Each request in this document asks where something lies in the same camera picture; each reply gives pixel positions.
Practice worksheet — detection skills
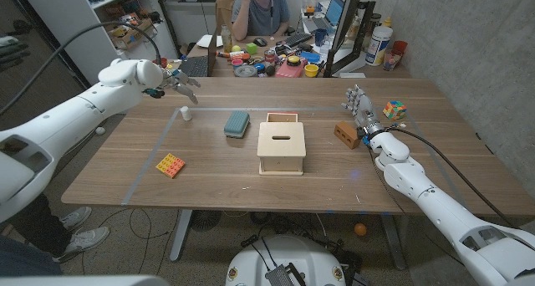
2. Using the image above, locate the brown brick-shaped sponge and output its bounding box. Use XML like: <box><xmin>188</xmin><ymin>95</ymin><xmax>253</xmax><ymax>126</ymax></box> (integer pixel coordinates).
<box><xmin>334</xmin><ymin>120</ymin><xmax>361</xmax><ymax>150</ymax></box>

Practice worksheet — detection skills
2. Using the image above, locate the white canister with label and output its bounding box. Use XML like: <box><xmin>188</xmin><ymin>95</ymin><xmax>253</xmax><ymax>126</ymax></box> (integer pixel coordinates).
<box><xmin>364</xmin><ymin>25</ymin><xmax>394</xmax><ymax>67</ymax></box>

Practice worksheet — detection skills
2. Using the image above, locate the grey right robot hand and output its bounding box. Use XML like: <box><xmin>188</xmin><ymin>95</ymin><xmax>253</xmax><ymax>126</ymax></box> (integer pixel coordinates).
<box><xmin>341</xmin><ymin>84</ymin><xmax>386</xmax><ymax>140</ymax></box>

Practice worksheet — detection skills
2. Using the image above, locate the black keyboard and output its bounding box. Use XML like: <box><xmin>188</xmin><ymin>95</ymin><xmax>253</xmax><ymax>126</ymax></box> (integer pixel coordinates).
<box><xmin>283</xmin><ymin>32</ymin><xmax>313</xmax><ymax>48</ymax></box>

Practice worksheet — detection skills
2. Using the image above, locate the teal sponge block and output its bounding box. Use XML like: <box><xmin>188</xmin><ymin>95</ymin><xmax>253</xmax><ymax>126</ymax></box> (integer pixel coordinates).
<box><xmin>222</xmin><ymin>110</ymin><xmax>251</xmax><ymax>140</ymax></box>

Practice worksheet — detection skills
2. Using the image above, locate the black monitor with stand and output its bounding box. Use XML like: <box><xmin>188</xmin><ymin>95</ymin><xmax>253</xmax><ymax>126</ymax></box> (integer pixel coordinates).
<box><xmin>323</xmin><ymin>0</ymin><xmax>377</xmax><ymax>79</ymax></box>

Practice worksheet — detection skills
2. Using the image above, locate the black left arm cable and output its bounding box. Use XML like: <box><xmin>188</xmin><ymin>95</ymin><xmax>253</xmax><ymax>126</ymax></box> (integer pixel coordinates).
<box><xmin>0</xmin><ymin>20</ymin><xmax>163</xmax><ymax>115</ymax></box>

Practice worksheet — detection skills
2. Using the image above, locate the grey table leg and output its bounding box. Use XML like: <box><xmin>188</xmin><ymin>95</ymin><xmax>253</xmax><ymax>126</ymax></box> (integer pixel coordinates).
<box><xmin>380</xmin><ymin>213</ymin><xmax>407</xmax><ymax>271</ymax></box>
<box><xmin>169</xmin><ymin>209</ymin><xmax>193</xmax><ymax>263</ymax></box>

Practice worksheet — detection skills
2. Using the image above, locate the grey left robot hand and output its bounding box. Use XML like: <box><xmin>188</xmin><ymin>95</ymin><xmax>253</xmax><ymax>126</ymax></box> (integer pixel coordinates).
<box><xmin>161</xmin><ymin>68</ymin><xmax>201</xmax><ymax>105</ymax></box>

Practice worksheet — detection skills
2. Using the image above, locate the white paper sheet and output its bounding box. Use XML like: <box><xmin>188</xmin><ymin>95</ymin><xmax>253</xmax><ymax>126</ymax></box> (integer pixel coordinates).
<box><xmin>195</xmin><ymin>34</ymin><xmax>224</xmax><ymax>49</ymax></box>

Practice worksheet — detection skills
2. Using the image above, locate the dark trouser leg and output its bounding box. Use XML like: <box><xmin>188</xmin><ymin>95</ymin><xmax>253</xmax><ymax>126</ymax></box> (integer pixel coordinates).
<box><xmin>14</xmin><ymin>193</ymin><xmax>72</xmax><ymax>258</ymax></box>

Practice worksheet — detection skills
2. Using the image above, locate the blue mug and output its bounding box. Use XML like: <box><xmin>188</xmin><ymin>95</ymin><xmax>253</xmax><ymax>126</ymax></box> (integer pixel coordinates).
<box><xmin>313</xmin><ymin>28</ymin><xmax>329</xmax><ymax>48</ymax></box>

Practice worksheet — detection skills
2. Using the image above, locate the white shelf unit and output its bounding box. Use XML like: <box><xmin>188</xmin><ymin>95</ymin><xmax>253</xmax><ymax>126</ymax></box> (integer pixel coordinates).
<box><xmin>16</xmin><ymin>0</ymin><xmax>179</xmax><ymax>115</ymax></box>

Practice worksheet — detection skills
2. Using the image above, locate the grey white sneaker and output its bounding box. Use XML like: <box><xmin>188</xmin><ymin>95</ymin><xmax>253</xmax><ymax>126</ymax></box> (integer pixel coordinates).
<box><xmin>53</xmin><ymin>226</ymin><xmax>111</xmax><ymax>262</ymax></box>
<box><xmin>60</xmin><ymin>206</ymin><xmax>92</xmax><ymax>232</ymax></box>

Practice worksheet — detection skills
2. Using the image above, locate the grey finned module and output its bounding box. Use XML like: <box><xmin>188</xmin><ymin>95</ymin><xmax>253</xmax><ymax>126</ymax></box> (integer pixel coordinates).
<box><xmin>264</xmin><ymin>265</ymin><xmax>296</xmax><ymax>286</ymax></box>

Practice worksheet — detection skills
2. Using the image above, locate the wooden box with slot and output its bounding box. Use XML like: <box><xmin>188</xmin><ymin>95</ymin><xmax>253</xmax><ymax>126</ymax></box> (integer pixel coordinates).
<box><xmin>256</xmin><ymin>121</ymin><xmax>308</xmax><ymax>176</ymax></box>

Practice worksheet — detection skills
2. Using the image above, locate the pink box with yellow button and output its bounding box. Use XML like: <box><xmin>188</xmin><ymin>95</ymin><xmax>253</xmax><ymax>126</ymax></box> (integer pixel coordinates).
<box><xmin>275</xmin><ymin>55</ymin><xmax>308</xmax><ymax>79</ymax></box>

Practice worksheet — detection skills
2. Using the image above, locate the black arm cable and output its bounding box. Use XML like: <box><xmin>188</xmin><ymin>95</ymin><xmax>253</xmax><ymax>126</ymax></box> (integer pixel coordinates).
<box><xmin>0</xmin><ymin>20</ymin><xmax>163</xmax><ymax>115</ymax></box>
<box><xmin>386</xmin><ymin>126</ymin><xmax>519</xmax><ymax>231</ymax></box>

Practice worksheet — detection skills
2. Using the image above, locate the black laptop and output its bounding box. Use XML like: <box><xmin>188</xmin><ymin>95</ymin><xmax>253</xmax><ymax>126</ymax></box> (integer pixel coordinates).
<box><xmin>180</xmin><ymin>26</ymin><xmax>218</xmax><ymax>79</ymax></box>

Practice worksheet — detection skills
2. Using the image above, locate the laptop with blue screen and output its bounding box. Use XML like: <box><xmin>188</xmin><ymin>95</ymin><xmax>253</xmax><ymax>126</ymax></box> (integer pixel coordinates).
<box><xmin>303</xmin><ymin>0</ymin><xmax>346</xmax><ymax>33</ymax></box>

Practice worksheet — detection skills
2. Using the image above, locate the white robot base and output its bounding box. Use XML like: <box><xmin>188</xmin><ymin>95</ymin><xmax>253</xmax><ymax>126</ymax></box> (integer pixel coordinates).
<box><xmin>225</xmin><ymin>234</ymin><xmax>347</xmax><ymax>286</ymax></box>

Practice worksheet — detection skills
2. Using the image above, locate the clear bottle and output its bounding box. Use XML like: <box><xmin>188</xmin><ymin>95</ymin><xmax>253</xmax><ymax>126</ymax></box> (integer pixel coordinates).
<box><xmin>220</xmin><ymin>24</ymin><xmax>233</xmax><ymax>53</ymax></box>

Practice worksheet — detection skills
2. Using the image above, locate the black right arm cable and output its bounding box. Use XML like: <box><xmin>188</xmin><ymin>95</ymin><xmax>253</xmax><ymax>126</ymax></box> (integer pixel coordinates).
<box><xmin>386</xmin><ymin>126</ymin><xmax>519</xmax><ymax>231</ymax></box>

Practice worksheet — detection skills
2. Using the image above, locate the clear drinking glass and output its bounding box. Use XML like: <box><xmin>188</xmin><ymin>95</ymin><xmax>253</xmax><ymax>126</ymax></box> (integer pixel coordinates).
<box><xmin>382</xmin><ymin>49</ymin><xmax>402</xmax><ymax>73</ymax></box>

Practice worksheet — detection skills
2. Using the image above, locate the orange yellow toy block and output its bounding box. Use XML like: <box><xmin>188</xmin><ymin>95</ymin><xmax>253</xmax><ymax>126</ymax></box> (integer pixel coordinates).
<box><xmin>155</xmin><ymin>152</ymin><xmax>186</xmax><ymax>179</ymax></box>

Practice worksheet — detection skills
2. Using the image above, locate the Rubik's cube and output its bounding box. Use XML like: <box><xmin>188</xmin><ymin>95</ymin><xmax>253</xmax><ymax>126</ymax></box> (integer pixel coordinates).
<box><xmin>382</xmin><ymin>100</ymin><xmax>408</xmax><ymax>121</ymax></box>

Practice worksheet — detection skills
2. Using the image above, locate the wooden drawer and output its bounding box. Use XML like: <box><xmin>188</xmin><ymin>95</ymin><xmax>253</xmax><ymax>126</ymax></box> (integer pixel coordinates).
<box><xmin>266</xmin><ymin>112</ymin><xmax>299</xmax><ymax>124</ymax></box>

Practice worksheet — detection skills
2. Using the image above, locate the white robot torso edge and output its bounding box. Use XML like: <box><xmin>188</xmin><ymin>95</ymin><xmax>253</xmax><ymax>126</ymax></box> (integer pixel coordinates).
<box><xmin>0</xmin><ymin>274</ymin><xmax>171</xmax><ymax>286</ymax></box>

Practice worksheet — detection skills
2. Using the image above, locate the person in grey shirt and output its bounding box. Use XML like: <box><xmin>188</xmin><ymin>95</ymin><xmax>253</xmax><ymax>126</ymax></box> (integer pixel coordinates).
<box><xmin>231</xmin><ymin>0</ymin><xmax>292</xmax><ymax>41</ymax></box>

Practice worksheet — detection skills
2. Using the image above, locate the cardboard box with items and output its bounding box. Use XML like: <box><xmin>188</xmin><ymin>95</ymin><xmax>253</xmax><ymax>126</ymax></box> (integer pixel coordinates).
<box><xmin>106</xmin><ymin>18</ymin><xmax>156</xmax><ymax>51</ymax></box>

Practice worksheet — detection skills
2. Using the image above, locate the black round fan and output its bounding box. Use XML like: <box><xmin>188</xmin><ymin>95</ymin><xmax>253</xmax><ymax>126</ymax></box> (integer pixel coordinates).
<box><xmin>190</xmin><ymin>209</ymin><xmax>222</xmax><ymax>232</ymax></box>

